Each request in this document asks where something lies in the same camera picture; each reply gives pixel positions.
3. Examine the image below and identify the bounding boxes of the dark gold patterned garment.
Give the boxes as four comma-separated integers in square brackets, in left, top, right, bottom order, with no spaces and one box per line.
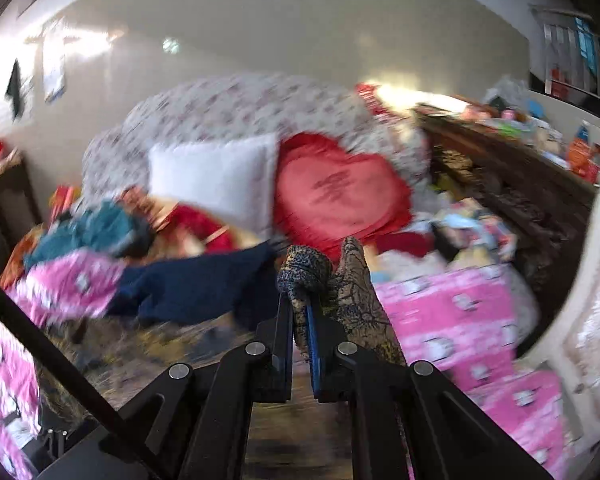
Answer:
[42,237,405,408]

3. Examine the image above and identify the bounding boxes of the colourful clothes pile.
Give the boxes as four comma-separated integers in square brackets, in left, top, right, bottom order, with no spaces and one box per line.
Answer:
[432,197,518,262]

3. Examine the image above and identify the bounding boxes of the navy blue sweater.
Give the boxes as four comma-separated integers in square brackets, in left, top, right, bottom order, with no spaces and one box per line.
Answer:
[106,243,279,332]

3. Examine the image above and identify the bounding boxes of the pink penguin blanket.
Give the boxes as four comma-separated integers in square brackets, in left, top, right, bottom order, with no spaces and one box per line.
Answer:
[0,249,568,479]

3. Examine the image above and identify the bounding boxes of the red heart pillow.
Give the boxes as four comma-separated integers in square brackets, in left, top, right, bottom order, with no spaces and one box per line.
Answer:
[273,132,411,262]

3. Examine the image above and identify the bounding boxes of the white pillow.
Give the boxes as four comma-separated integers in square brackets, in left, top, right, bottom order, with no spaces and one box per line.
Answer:
[148,133,278,238]

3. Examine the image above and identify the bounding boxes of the teal knit sweater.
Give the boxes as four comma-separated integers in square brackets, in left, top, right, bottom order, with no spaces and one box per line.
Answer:
[23,200,155,271]

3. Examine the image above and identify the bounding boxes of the floral quilt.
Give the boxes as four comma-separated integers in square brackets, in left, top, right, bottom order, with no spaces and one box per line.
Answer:
[82,73,430,207]

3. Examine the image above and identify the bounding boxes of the white ornate chair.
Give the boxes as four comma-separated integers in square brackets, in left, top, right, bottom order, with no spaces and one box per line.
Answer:
[522,189,600,454]

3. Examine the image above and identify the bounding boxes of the dark carved wooden headboard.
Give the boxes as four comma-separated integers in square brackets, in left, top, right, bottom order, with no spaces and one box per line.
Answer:
[414,105,597,354]

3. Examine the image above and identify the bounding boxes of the cluttered items on shelf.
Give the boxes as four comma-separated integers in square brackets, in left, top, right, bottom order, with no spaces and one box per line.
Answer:
[460,75,600,183]

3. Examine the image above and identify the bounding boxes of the metal stair railing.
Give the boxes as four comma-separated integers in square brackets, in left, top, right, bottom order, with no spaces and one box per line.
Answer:
[530,4,600,117]

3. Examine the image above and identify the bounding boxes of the wall poster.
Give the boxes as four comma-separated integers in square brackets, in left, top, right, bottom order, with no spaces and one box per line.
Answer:
[42,18,65,104]

